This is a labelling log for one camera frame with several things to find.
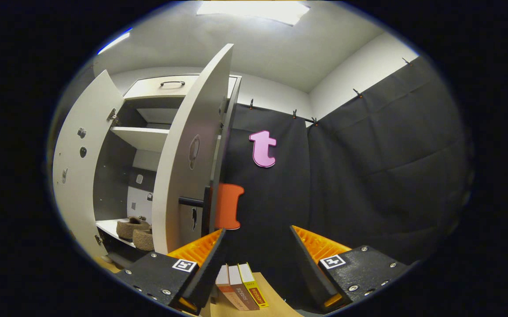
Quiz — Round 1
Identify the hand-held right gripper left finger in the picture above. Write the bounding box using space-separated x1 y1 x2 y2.
113 228 227 316

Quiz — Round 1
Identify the white shoe cabinet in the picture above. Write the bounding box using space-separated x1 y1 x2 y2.
92 74 243 270

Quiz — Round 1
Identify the white shoe cabinet door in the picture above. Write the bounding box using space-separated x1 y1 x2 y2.
152 43 235 255
52 70 125 258

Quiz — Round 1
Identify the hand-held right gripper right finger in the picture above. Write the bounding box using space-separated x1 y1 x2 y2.
289 225 416 314

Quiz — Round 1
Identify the black backdrop cloth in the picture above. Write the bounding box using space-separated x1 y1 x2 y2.
219 55 472 309

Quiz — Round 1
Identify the brown book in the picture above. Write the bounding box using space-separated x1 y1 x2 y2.
229 265 260 311

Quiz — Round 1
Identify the small ceiling light panel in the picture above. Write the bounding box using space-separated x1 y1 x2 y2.
98 29 131 55

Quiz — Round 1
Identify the red and white book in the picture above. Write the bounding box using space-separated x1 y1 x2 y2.
216 264 242 311

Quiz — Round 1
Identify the large ceiling light panel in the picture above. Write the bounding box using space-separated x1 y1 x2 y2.
197 0 311 26

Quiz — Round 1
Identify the brown fuzzy shoe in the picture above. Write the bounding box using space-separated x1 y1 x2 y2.
116 216 151 241
133 227 155 251

